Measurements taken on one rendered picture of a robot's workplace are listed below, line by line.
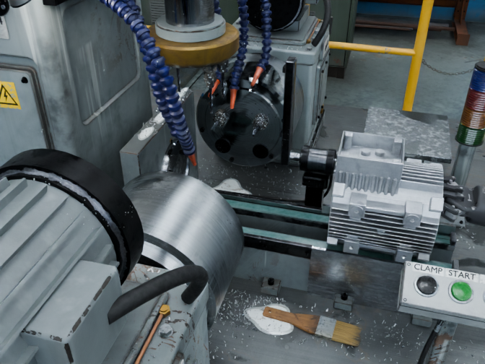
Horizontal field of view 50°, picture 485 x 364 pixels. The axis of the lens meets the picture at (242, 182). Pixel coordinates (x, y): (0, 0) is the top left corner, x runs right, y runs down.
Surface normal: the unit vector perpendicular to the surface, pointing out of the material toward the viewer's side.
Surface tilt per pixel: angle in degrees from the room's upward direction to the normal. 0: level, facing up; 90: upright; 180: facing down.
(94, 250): 68
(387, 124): 0
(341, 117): 0
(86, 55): 90
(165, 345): 0
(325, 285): 90
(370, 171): 90
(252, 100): 90
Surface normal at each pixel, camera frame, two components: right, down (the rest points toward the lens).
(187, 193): 0.34, -0.72
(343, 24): -0.26, 0.54
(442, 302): -0.13, -0.47
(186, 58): 0.02, 0.56
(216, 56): 0.57, 0.46
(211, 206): 0.61, -0.55
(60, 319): 0.00, -0.83
